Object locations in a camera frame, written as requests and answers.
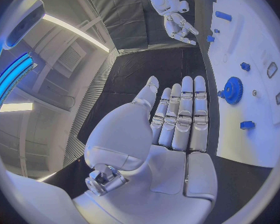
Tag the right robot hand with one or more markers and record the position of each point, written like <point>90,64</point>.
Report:
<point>176,25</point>

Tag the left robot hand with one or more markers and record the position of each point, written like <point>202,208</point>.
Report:
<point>130,134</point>

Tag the glowing light bar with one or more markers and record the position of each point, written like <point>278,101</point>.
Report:
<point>11,78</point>

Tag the blue long cylinder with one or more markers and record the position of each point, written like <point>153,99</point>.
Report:
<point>223,16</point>

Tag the blue stepped block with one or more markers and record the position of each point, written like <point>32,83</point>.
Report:
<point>247,125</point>

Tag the large blue gear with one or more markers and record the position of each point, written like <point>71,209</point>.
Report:
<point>233,90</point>

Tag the small blue block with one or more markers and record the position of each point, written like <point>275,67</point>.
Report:
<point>210,38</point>

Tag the white task board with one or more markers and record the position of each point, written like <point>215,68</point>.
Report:
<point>254,41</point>

